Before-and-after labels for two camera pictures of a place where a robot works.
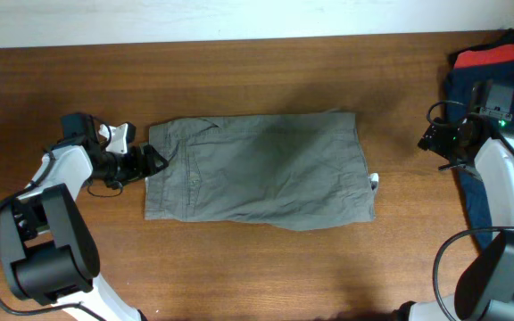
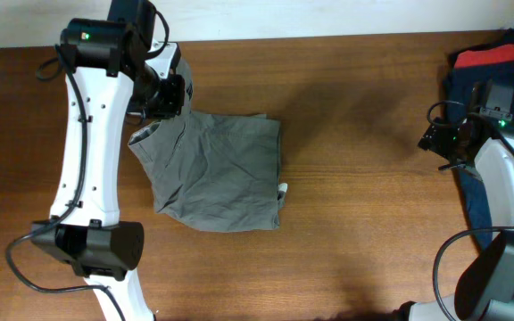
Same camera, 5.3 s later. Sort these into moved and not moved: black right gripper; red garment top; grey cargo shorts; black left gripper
Moved: black left gripper; grey cargo shorts
Not moved: red garment top; black right gripper
